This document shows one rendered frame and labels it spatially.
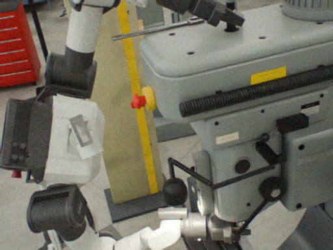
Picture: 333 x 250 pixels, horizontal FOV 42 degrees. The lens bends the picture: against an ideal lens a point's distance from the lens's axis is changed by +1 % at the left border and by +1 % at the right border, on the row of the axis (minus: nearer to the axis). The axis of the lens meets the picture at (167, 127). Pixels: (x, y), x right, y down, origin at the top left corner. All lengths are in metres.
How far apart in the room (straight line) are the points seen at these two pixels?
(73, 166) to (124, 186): 2.08
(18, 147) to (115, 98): 1.75
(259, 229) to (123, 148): 1.13
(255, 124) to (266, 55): 0.18
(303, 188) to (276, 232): 1.89
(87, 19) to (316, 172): 0.77
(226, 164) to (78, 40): 0.56
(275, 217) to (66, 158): 2.19
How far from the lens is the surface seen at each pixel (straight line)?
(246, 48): 0.99
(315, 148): 1.22
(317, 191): 1.33
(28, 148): 1.31
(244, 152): 1.15
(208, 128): 1.04
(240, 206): 1.25
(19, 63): 5.76
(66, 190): 1.34
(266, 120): 1.09
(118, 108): 3.03
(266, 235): 3.14
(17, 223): 3.67
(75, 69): 1.36
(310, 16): 1.11
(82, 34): 1.31
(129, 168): 3.30
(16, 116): 1.32
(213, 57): 0.96
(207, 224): 1.42
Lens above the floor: 2.25
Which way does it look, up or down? 31 degrees down
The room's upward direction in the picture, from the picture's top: 8 degrees counter-clockwise
